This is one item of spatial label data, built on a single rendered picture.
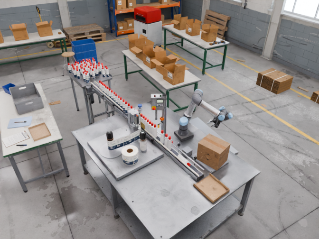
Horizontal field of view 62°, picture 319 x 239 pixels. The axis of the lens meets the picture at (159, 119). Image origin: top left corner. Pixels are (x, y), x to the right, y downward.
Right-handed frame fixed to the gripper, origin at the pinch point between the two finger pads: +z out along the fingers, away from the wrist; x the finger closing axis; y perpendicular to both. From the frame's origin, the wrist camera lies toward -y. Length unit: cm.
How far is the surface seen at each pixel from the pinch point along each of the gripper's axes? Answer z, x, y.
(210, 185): -14, -6, -92
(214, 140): -22.7, 9.0, -40.7
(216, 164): -20, -4, -66
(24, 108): 213, 189, -23
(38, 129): 181, 157, -56
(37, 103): 205, 179, -8
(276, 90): 15, -207, 278
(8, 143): 189, 178, -93
